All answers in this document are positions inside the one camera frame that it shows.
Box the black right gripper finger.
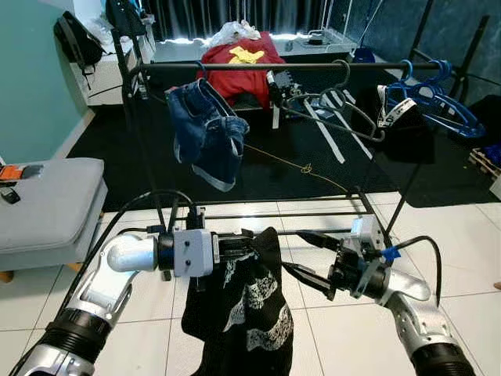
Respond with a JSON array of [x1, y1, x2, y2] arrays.
[[296, 230, 350, 257], [280, 261, 340, 302]]

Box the black printed t-shirt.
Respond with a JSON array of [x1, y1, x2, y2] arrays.
[[182, 227, 294, 376]]

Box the blue plastic hanger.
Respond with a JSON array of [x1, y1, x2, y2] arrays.
[[382, 61, 439, 118], [427, 60, 488, 136], [188, 61, 236, 110], [407, 60, 474, 140]]

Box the long white floor bar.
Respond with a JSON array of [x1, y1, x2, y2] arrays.
[[300, 100, 347, 165]]

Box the blue denim shorts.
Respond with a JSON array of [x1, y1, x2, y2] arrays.
[[167, 78, 251, 193]]

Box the black floor mat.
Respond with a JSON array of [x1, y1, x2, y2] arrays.
[[67, 47, 501, 212]]

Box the black mechanical device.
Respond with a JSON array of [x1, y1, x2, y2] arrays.
[[266, 69, 294, 107]]

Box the red cloth with yellow star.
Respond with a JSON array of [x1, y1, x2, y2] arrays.
[[200, 31, 289, 110]]

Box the wooden pallet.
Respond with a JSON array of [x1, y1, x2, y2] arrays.
[[468, 143, 501, 179]]

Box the grey cushioned bench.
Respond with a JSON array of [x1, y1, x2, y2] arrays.
[[0, 157, 108, 275]]

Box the black metal clothes rack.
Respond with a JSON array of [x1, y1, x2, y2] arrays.
[[110, 0, 501, 240]]

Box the blue floor mop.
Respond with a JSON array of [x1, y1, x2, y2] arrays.
[[348, 0, 388, 63]]

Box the white shelf unit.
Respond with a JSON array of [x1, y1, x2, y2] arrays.
[[70, 0, 157, 101]]

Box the white plastic bag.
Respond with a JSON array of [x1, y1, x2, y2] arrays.
[[207, 20, 263, 48]]

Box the small black remote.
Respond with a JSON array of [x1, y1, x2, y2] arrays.
[[0, 186, 22, 206]]

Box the orange and black tool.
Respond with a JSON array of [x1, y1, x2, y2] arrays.
[[0, 163, 44, 183]]

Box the black backpack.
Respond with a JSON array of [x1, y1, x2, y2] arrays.
[[53, 11, 108, 77]]

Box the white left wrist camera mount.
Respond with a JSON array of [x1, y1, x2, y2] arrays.
[[172, 227, 224, 279]]

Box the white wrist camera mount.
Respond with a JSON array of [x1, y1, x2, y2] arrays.
[[172, 227, 224, 279], [344, 215, 388, 298]]

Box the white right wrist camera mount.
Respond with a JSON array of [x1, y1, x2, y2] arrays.
[[344, 215, 388, 298]]

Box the thin yellow cord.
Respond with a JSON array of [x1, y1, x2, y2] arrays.
[[235, 141, 353, 197]]

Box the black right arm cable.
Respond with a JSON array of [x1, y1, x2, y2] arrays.
[[391, 235, 442, 306]]

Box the white frame table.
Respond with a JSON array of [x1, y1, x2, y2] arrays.
[[235, 90, 314, 130]]

